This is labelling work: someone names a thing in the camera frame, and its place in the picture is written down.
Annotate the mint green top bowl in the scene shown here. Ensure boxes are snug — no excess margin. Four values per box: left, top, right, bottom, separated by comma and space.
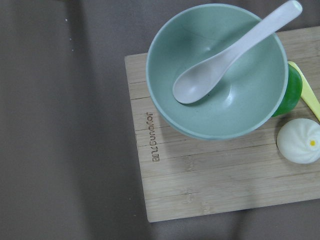
146, 3, 288, 140

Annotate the green lime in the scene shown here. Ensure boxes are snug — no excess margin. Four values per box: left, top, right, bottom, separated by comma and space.
272, 63, 303, 117

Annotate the bamboo cutting board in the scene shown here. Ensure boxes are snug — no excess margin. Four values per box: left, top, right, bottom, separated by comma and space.
124, 26, 320, 223

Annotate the yellow plastic knife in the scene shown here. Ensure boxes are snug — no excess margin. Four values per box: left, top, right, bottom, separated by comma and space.
288, 60, 320, 122

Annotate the white ceramic spoon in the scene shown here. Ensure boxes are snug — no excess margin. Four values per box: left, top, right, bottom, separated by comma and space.
172, 0, 303, 104

